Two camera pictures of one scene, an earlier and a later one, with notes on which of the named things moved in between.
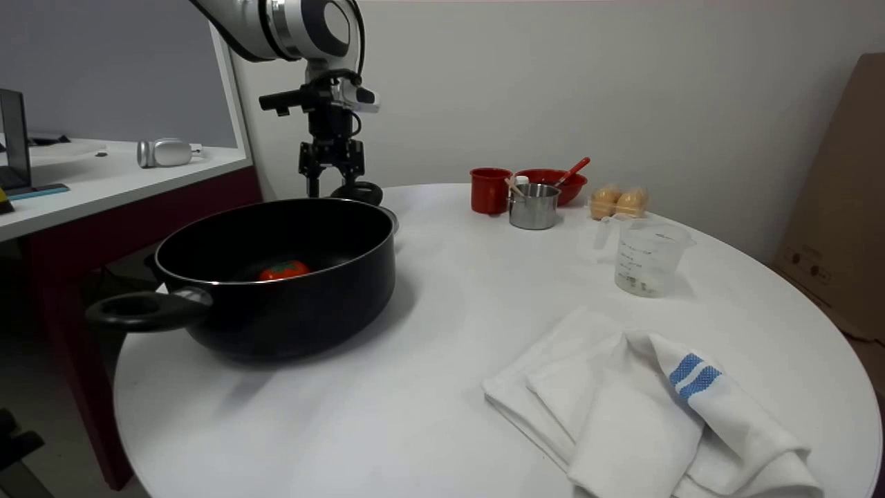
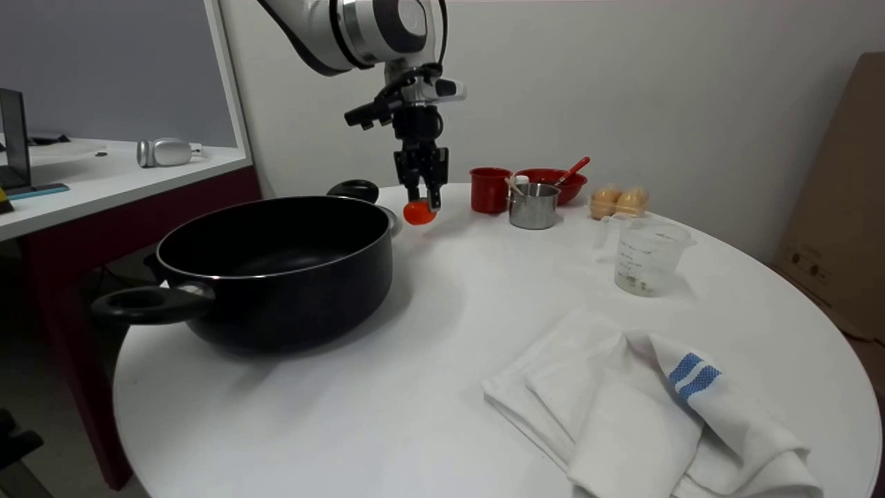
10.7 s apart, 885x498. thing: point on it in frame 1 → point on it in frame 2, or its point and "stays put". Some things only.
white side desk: [115, 204] stays put
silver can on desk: [163, 149] stays put
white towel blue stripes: [633, 415] stays put
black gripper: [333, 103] → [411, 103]
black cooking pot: [209, 272] stays put
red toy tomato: [285, 269] → [417, 210]
